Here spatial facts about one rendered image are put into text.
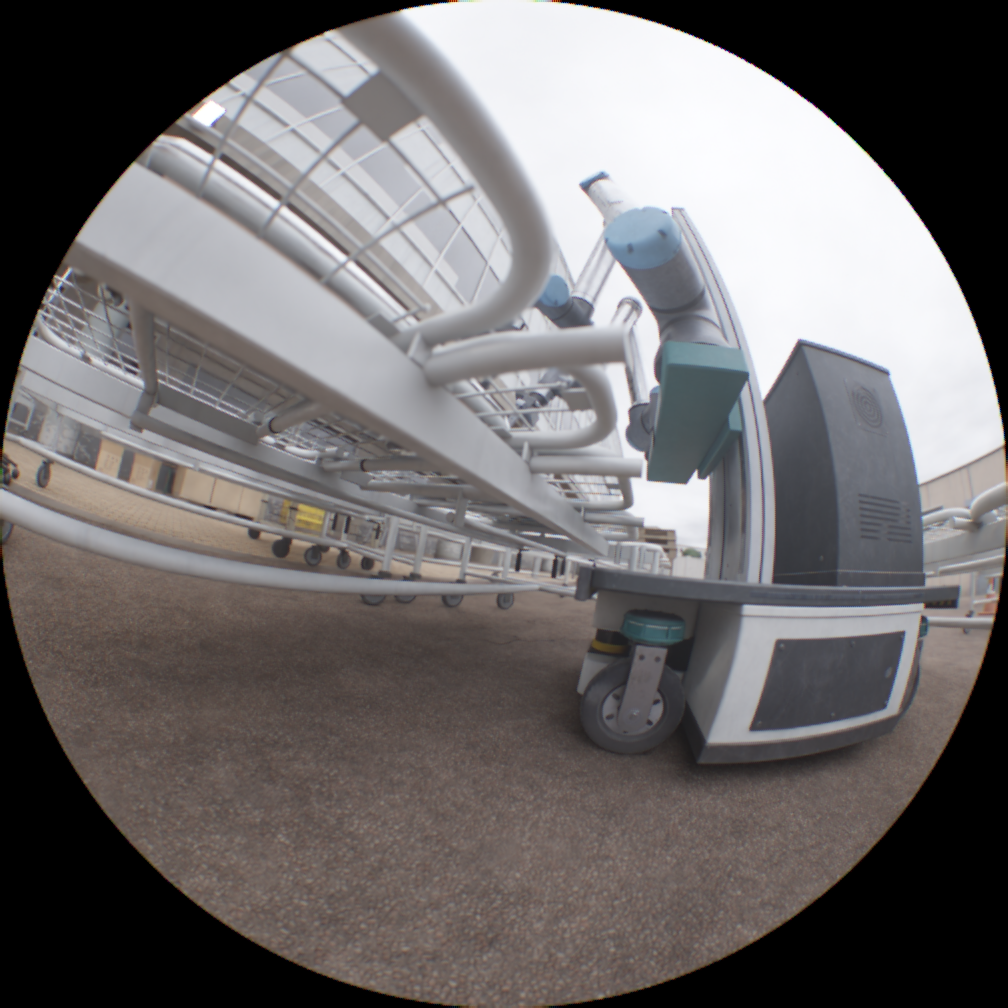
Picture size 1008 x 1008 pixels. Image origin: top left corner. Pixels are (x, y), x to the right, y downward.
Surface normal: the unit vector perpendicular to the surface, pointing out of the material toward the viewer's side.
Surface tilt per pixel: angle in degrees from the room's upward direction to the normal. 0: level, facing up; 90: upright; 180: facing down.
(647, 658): 90
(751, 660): 90
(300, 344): 90
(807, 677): 90
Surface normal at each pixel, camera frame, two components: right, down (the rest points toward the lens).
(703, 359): -0.37, -0.23
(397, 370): 0.88, 0.07
